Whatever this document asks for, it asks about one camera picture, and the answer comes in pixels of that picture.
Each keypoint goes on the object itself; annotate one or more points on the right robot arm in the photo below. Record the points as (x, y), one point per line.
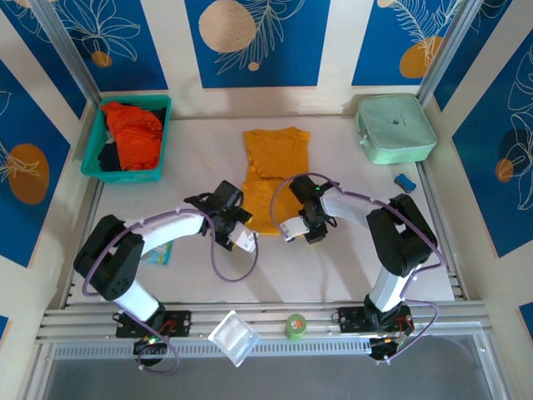
(399, 241)

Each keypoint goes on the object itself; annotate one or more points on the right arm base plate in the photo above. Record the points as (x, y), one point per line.
(350, 318)

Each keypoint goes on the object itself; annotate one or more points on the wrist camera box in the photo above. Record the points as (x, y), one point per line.
(293, 228)
(243, 239)

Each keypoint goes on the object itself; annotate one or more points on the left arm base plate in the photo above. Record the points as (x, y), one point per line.
(179, 323)

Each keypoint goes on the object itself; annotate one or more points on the teal plastic basket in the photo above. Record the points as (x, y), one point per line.
(125, 178)

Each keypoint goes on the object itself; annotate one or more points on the blue eraser block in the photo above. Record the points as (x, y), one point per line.
(404, 182)

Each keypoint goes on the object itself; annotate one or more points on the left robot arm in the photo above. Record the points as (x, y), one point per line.
(108, 258)

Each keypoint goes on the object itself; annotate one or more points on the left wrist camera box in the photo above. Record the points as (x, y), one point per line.
(243, 239)

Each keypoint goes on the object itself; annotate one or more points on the mint green zipper case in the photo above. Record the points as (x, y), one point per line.
(395, 129)

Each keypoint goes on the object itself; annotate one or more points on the blue snack packet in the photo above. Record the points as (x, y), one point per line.
(160, 255)

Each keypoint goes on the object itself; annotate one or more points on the aluminium frame rails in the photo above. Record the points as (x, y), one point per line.
(266, 321)

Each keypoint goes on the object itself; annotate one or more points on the aluminium side rail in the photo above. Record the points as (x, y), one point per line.
(93, 200)
(456, 279)

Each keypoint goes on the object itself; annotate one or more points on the orange t-shirt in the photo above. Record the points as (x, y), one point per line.
(137, 137)

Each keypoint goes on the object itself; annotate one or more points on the small white cloth piece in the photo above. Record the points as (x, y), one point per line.
(110, 135)

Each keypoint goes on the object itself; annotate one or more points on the thin aluminium table rail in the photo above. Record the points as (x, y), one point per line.
(250, 117)

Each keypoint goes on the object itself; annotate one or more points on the aluminium frame post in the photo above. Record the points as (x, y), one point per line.
(70, 54)
(449, 54)

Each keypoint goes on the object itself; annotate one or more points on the black controller board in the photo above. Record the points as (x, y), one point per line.
(150, 346)
(391, 346)

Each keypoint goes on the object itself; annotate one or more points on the clear plastic container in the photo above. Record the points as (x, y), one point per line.
(233, 337)

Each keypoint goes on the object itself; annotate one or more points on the yellow t-shirt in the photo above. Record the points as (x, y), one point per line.
(275, 158)

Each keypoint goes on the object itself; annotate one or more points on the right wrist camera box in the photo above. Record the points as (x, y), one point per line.
(293, 228)

